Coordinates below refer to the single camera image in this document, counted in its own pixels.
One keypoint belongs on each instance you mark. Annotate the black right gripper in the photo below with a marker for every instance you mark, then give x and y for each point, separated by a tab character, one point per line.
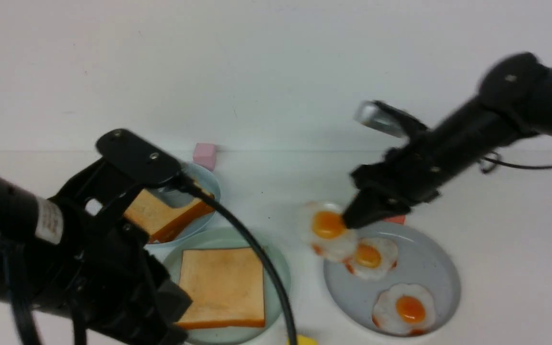
404	178

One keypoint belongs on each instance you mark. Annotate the light blue bread plate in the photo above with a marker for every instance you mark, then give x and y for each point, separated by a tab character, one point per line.
209	184

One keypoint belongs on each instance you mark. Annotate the orange foam cube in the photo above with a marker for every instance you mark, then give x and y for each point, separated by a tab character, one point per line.
397	219

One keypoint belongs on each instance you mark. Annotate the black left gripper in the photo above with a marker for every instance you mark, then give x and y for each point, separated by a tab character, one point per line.
100	275

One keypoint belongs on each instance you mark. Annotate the yellow foam cube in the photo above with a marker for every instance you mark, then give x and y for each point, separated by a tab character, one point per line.
306	340

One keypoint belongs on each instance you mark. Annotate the fried egg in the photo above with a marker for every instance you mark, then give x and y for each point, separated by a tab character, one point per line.
373	259
322	228
404	310

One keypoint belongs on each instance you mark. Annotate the pink foam cube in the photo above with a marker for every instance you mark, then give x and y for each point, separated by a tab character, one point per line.
205	155

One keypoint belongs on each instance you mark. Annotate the grey egg plate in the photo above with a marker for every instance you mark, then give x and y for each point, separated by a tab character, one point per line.
420	261

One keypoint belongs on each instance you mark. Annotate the sandwich toast slice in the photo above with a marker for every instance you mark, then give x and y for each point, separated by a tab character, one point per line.
160	221
226	289

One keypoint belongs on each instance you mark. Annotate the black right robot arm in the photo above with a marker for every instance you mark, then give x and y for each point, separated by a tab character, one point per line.
513	102

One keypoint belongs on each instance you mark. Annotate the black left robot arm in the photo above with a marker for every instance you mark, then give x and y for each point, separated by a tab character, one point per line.
26	219

